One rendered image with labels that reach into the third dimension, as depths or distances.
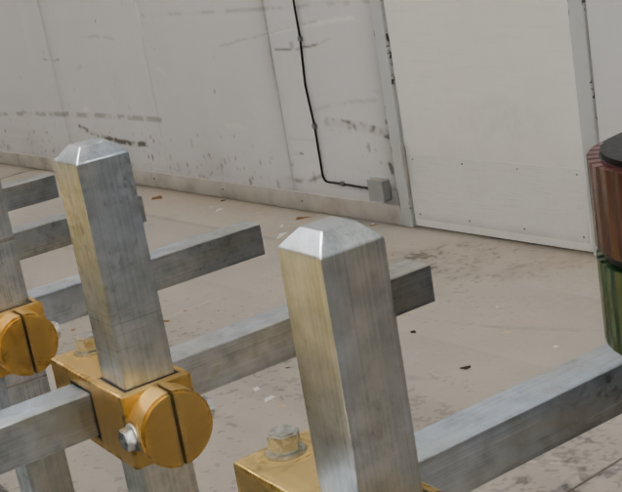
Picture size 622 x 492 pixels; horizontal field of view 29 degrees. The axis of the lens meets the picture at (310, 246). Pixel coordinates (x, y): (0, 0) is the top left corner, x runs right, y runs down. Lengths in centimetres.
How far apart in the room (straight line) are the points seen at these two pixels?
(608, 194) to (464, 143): 402
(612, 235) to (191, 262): 84
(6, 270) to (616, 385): 50
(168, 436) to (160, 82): 509
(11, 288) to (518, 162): 327
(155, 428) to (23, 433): 9
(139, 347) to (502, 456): 24
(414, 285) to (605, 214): 64
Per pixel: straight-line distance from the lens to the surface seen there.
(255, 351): 86
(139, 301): 76
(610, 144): 31
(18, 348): 98
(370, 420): 55
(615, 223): 30
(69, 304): 107
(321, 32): 475
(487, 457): 67
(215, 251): 112
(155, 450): 76
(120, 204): 75
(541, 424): 69
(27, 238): 131
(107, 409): 79
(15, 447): 80
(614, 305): 31
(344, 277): 53
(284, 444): 64
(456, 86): 427
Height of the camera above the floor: 124
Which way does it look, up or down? 16 degrees down
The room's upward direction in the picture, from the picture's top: 10 degrees counter-clockwise
